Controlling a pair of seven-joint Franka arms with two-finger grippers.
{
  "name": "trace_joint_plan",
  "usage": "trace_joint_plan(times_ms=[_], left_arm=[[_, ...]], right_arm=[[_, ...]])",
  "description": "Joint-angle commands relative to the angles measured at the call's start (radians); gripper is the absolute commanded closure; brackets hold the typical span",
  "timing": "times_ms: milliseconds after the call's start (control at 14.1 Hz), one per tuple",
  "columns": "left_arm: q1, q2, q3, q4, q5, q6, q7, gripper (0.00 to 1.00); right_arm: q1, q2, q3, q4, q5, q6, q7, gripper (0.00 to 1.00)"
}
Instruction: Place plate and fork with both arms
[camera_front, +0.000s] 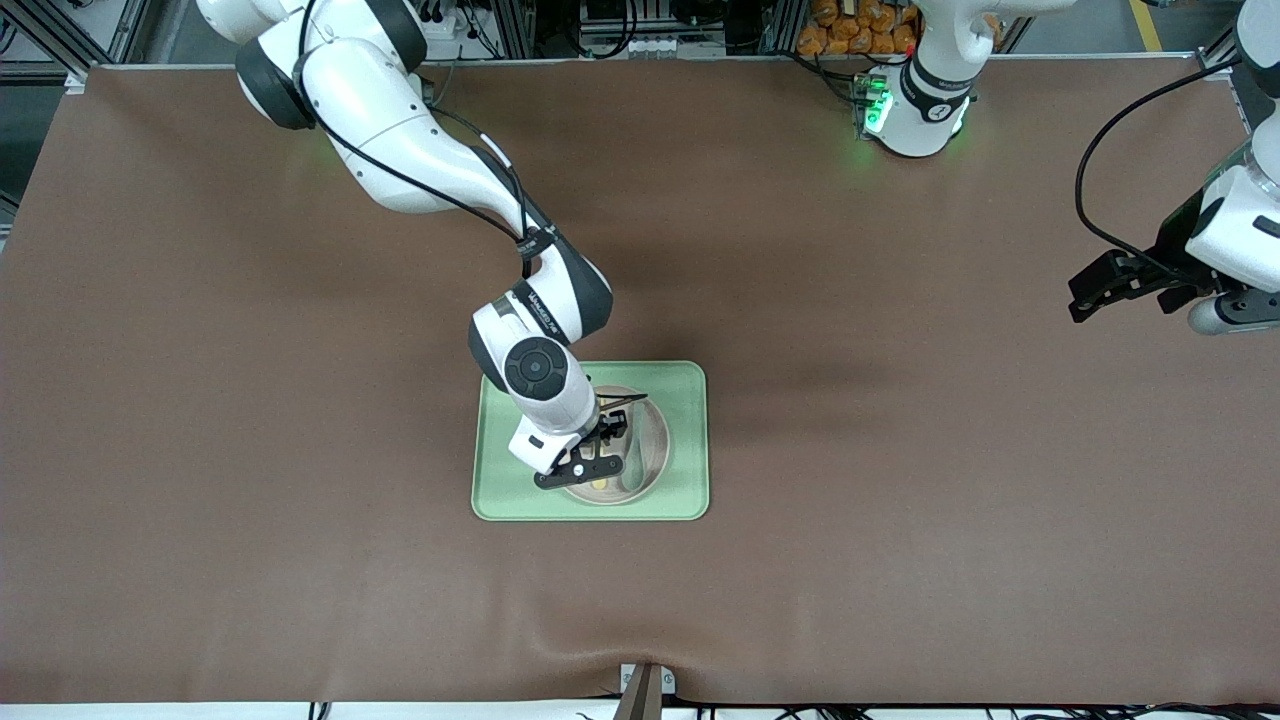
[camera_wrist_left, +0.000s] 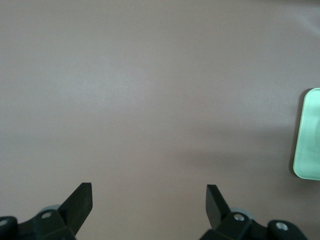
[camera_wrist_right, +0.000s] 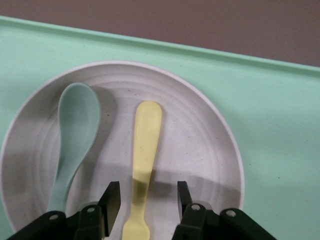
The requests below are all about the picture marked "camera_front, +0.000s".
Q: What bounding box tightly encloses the round beige speckled plate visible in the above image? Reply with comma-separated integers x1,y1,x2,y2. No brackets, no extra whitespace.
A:
560,385,671,508

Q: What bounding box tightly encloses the sage green plastic spoon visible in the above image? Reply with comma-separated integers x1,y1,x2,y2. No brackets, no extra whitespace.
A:
615,435,653,496

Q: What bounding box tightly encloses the light green rectangular tray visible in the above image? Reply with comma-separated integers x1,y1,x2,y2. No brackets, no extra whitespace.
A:
471,360,711,523

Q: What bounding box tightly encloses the brown table cover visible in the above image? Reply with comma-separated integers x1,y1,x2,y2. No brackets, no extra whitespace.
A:
0,55,1280,706

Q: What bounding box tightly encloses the orange packaged snacks pile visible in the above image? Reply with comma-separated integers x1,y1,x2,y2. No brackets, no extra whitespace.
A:
797,0,919,56

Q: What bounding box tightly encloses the white power strip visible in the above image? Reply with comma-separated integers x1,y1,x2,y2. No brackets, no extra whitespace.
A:
420,8,476,43

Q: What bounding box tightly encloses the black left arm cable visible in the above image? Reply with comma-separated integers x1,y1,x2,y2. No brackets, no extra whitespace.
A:
1075,55,1241,276

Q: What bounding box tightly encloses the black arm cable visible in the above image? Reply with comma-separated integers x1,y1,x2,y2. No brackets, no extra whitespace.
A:
295,0,561,283
1075,55,1241,276

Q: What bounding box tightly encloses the aluminium frame profile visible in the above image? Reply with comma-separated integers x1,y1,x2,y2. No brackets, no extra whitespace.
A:
1200,40,1251,83
495,0,536,59
0,0,151,96
765,0,806,56

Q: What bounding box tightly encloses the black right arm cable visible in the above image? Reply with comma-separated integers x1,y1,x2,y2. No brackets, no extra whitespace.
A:
295,0,561,283

